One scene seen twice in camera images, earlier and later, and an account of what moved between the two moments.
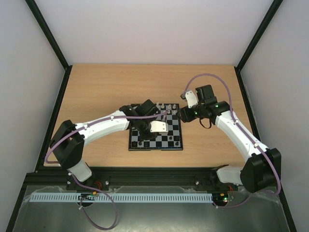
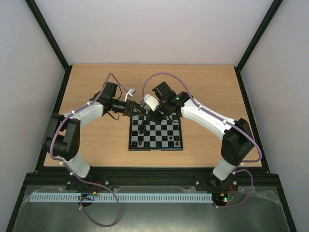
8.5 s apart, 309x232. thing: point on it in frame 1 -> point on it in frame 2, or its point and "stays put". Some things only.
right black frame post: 271,14 stays put
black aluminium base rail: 105,178 stays put
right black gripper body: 184,115 -> 156,113
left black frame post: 53,39 stays put
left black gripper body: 143,136 -> 126,110
